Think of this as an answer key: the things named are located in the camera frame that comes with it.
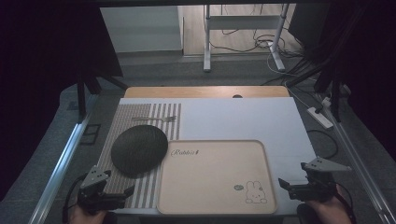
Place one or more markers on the white power strip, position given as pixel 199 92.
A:
pixel 320 118

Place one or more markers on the beige tray with rabbit print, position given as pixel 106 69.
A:
pixel 214 183

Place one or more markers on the dark round plate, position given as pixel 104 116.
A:
pixel 139 149

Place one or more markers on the aluminium rail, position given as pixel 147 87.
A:
pixel 62 161
pixel 358 161

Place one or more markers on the metal fork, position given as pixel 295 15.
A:
pixel 155 118

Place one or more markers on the white metal stand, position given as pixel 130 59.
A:
pixel 207 37

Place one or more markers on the person's left hand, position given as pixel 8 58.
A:
pixel 84 217

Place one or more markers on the striped placemat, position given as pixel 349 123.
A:
pixel 130 113

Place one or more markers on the person's right hand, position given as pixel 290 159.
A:
pixel 330 210

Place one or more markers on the wooden table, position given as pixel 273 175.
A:
pixel 186 92

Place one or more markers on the black stand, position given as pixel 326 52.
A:
pixel 81 96
pixel 335 96

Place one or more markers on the white board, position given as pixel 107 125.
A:
pixel 239 119

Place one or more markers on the white cabinet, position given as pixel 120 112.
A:
pixel 140 29

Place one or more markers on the black frame piece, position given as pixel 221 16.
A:
pixel 91 133

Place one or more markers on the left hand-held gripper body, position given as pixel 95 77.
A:
pixel 93 180

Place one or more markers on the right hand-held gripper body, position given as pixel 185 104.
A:
pixel 320 183

